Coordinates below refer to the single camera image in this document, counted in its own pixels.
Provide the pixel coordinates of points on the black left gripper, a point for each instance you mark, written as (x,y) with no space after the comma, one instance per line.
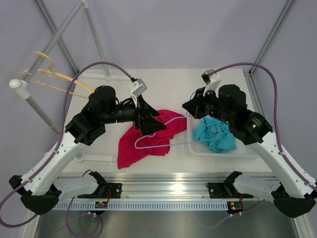
(144,122)

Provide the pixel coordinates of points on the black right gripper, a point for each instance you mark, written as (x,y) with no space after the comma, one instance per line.
(195,106)

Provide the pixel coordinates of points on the blue wire hanger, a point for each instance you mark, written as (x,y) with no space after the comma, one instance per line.
(156,141)

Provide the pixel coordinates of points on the red t shirt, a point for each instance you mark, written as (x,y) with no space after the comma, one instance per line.
(133,146)

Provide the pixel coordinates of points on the teal t shirt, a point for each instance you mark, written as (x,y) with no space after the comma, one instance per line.
(215,135)

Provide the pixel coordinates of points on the beige plastic hanger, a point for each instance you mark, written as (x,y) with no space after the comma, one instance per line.
(49,72)

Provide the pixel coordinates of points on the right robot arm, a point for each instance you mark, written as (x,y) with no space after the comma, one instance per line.
(296,191)

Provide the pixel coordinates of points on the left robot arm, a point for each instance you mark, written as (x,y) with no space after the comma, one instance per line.
(41,189)

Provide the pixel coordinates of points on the grey clothes rack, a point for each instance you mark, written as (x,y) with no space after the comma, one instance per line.
(24,137)

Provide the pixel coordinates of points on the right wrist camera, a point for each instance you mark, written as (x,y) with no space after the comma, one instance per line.
(211,79)

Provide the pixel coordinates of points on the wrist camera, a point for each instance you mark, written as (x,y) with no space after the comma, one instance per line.
(136,88)
(211,79)

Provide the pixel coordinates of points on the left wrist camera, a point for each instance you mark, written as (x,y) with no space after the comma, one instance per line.
(136,88)

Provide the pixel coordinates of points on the aluminium rail base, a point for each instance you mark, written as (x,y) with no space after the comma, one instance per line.
(168,186)

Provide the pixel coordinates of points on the white slotted cable duct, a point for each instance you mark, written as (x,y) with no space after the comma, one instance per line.
(78,205)

